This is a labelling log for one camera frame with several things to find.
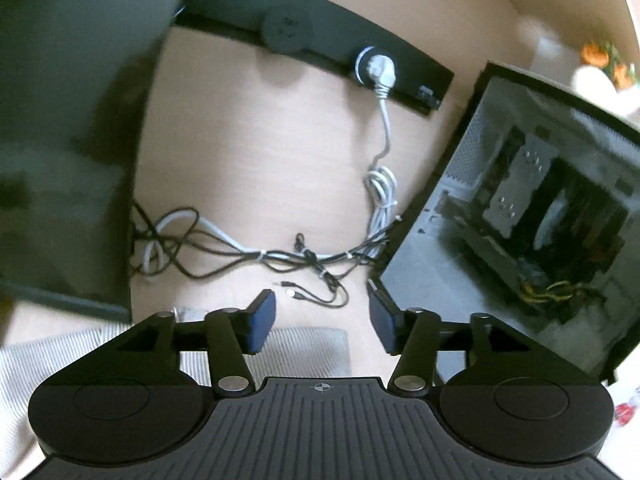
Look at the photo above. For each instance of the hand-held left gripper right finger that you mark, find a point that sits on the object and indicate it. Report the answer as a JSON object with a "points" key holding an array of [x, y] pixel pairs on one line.
{"points": [[381, 322]]}

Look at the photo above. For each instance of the white power plug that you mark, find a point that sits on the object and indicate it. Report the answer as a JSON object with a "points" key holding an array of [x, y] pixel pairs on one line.
{"points": [[376, 67]]}

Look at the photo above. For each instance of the dark computer monitor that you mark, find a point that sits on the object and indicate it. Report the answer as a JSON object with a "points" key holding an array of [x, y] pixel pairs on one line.
{"points": [[60, 110]]}

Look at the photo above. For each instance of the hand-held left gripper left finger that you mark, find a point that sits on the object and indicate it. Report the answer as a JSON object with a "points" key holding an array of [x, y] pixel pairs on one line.
{"points": [[263, 321]]}

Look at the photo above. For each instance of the red and white object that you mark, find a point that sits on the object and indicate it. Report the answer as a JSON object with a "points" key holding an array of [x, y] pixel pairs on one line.
{"points": [[627, 410]]}

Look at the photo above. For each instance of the black glass-sided computer case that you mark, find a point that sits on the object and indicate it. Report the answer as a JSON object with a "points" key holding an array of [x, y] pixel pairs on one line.
{"points": [[525, 200]]}

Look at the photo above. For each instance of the grey white striped cloth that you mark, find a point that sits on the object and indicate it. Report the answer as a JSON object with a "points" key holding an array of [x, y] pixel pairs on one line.
{"points": [[305, 352]]}

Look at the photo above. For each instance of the white vase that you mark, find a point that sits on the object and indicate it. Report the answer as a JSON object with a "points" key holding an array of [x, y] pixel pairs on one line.
{"points": [[592, 84]]}

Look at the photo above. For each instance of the orange flowers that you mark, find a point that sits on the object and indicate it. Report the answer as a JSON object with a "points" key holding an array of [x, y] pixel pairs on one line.
{"points": [[607, 57]]}

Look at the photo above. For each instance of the black desk power panel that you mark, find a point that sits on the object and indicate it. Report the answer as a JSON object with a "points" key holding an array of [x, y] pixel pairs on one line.
{"points": [[330, 25]]}

